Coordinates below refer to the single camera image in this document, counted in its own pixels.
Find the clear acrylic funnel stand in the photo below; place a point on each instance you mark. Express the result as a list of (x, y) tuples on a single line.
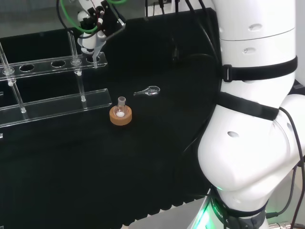
[(59, 105)]

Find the clear glass weighing funnel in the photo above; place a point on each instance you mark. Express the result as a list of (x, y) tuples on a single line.
[(149, 91)]

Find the black and white five-finger hand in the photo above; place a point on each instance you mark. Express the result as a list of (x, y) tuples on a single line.
[(108, 21)]

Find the black bench cloth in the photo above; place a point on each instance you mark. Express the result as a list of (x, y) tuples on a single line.
[(95, 167)]

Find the round-bottom glass flask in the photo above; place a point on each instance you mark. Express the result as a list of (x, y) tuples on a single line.
[(120, 110)]

